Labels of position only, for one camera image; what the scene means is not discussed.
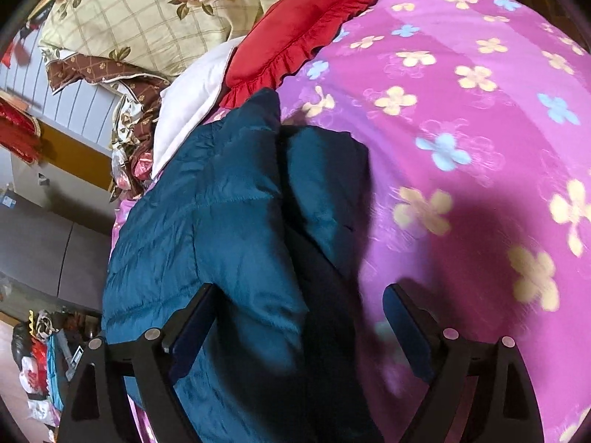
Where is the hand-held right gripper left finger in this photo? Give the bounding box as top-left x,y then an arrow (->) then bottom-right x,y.
58,282 -> 220,443

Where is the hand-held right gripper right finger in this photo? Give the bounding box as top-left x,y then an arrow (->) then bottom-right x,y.
382,282 -> 543,443

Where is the teal down jacket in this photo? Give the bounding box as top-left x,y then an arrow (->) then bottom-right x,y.
100,87 -> 384,443

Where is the pile of bags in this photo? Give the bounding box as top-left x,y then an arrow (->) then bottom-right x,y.
11,309 -> 102,425

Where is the clear plastic bag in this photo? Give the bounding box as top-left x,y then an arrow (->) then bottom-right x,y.
110,148 -> 153,201

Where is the grey cabinet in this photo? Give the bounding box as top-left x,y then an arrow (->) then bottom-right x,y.
0,148 -> 116,301

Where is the pink floral bedsheet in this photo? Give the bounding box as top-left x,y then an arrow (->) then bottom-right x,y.
111,0 -> 591,443

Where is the white pillow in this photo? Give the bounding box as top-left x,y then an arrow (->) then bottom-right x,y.
150,39 -> 241,178

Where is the red hanging cloth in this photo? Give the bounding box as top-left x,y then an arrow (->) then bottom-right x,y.
0,97 -> 42,164

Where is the red ruffled pillow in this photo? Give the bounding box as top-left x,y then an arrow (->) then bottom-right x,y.
218,0 -> 383,109

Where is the cream floral quilt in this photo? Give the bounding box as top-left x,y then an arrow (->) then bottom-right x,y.
39,0 -> 379,199

